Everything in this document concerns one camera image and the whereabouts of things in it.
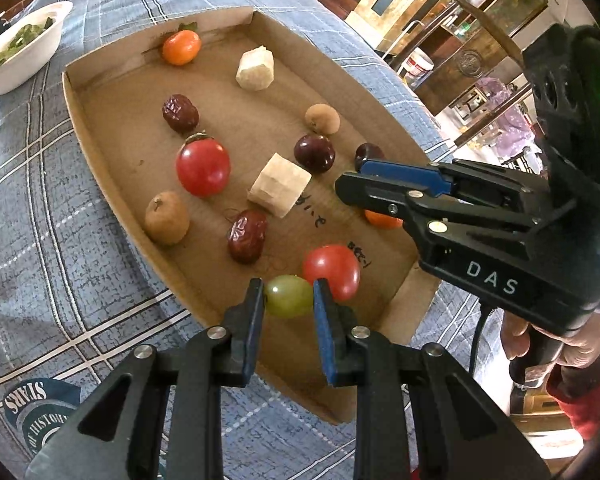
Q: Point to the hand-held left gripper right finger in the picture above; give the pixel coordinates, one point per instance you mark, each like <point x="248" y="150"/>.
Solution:
<point x="324" y="330"/>

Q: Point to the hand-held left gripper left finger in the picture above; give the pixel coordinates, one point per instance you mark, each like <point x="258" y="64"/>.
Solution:
<point x="255" y="320"/>

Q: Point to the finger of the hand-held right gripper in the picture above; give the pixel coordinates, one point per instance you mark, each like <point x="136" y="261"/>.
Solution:
<point x="375" y="192"/>
<point x="405" y="172"/>

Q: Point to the green grape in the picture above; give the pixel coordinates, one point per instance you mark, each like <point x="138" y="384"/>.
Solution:
<point x="287" y="296"/>

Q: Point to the smooth oval red date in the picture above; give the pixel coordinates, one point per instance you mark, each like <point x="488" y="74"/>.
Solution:
<point x="247" y="236"/>

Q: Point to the cardboard box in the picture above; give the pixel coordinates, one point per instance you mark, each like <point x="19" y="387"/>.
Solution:
<point x="130" y="90"/>

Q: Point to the person's right hand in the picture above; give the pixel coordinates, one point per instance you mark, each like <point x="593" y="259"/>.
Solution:
<point x="585" y="345"/>

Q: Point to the small leafless tangerine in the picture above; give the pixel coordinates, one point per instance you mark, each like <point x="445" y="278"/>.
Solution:
<point x="380" y="219"/>

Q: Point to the red tomato without calyx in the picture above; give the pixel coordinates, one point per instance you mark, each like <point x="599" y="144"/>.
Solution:
<point x="332" y="270"/>

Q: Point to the small brown kiwi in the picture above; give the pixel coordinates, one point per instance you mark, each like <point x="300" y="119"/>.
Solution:
<point x="322" y="119"/>

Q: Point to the white bucket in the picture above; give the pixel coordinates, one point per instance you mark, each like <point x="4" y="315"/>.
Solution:
<point x="420" y="65"/>

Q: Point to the purple crystal cluster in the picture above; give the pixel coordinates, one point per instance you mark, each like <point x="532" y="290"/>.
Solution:
<point x="500" y="110"/>

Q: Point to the wooden display cabinet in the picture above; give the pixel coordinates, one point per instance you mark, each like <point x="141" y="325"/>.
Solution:
<point x="455" y="35"/>

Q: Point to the red tomato with calyx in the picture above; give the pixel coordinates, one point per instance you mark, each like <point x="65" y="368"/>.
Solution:
<point x="202" y="167"/>

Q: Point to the brown wooden stick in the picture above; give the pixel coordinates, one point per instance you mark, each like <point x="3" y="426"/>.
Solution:
<point x="487" y="22"/>

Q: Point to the octagonal peeled sugarcane piece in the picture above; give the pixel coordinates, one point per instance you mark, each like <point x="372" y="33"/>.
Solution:
<point x="255" y="69"/>

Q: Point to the wrinkly round red date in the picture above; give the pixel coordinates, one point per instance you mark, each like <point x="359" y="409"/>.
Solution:
<point x="180" y="112"/>

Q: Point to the tangerine with green leaf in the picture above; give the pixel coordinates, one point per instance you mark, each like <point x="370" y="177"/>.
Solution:
<point x="181" y="47"/>

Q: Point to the blue plaid tablecloth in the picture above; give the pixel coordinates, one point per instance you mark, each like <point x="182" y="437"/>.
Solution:
<point x="40" y="170"/>

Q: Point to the white bowl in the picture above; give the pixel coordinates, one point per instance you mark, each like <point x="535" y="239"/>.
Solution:
<point x="30" y="60"/>

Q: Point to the green leafy vegetables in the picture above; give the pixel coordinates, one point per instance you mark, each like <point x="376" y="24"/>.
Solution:
<point x="17" y="40"/>

